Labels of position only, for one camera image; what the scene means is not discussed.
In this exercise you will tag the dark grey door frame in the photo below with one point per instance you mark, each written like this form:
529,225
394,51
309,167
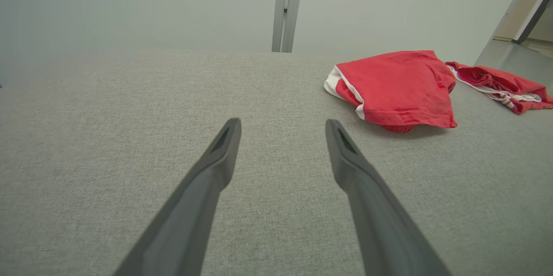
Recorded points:
533,14

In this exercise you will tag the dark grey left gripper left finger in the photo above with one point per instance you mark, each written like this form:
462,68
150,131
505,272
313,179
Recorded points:
190,224

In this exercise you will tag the red basketball jersey white trim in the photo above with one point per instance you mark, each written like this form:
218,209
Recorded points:
397,86

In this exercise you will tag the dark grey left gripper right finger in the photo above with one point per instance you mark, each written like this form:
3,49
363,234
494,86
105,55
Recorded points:
384,233

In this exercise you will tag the grey partition post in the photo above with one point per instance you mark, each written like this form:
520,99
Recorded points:
287,17

